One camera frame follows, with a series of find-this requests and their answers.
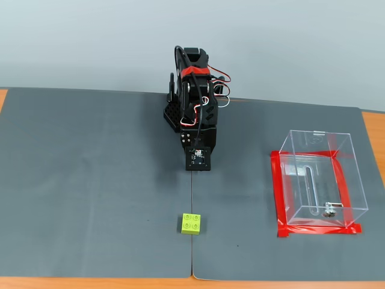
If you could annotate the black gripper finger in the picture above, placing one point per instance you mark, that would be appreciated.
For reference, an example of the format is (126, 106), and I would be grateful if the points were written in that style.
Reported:
(185, 138)

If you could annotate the green lego block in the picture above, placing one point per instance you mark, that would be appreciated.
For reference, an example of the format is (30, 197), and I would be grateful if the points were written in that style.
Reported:
(191, 224)

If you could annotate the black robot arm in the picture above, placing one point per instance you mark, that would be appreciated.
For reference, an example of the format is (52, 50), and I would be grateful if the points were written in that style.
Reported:
(207, 114)

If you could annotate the red tape band on arm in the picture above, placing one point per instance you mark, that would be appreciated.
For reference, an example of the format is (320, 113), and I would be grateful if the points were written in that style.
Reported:
(195, 71)

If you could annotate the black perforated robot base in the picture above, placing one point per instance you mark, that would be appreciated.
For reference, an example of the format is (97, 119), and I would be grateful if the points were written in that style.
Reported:
(171, 116)

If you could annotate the transparent plastic box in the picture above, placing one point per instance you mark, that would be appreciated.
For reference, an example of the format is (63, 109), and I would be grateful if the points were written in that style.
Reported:
(319, 183)

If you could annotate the silver box lock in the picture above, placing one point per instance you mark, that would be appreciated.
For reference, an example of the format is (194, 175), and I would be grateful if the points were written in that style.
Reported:
(329, 210)

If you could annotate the black table clamp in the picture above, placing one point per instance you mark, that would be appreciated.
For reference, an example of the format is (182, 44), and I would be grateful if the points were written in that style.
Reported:
(172, 90)

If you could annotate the grey mat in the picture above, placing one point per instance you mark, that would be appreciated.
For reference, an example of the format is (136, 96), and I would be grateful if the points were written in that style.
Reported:
(90, 180)
(240, 195)

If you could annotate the red floor tape strip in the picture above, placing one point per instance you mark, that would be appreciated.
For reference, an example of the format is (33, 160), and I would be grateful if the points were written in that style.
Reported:
(316, 231)
(343, 186)
(278, 192)

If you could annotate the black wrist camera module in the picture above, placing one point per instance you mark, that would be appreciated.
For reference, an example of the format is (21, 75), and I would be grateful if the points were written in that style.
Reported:
(198, 159)

